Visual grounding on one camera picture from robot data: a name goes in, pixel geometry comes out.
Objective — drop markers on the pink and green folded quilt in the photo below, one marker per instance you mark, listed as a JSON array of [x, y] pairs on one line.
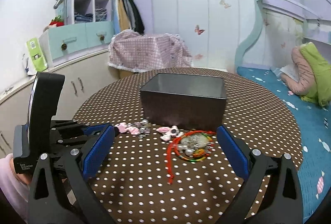
[[313, 75]]

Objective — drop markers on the silver metal tin box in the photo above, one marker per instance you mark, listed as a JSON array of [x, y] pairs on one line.
[[185, 100]]

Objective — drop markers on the green paper bag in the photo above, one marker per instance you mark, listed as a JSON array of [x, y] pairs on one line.
[[35, 60]]

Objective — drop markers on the white paper on bed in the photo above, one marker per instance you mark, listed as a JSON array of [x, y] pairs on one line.
[[292, 71]]

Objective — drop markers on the red plush toy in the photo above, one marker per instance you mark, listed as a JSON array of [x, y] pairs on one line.
[[57, 22]]

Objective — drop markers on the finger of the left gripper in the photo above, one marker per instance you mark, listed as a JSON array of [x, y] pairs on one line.
[[103, 129]]

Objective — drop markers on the teal bed mattress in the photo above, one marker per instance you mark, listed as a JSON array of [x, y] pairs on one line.
[[301, 128]]

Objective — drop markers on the pink checkered cloth cover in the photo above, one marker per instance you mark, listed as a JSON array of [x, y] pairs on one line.
[[130, 51]]

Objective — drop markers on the pink cartoon charm keychain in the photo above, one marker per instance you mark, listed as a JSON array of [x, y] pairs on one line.
[[168, 133]]

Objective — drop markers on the brown polka dot tablecloth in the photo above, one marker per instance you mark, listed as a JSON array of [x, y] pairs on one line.
[[189, 179]]

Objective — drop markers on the left hand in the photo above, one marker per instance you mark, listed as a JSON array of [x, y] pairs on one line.
[[14, 187]]

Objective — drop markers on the cream curved cabinet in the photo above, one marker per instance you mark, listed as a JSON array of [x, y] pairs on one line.
[[83, 77]]

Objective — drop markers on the teal drawer unit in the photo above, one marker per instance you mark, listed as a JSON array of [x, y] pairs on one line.
[[58, 42]]

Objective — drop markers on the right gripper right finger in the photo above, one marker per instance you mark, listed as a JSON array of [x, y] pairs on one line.
[[236, 151]]

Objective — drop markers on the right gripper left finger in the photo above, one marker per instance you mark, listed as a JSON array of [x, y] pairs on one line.
[[94, 152]]

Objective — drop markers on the hanging clothes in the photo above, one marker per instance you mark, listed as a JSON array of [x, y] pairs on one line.
[[126, 16]]

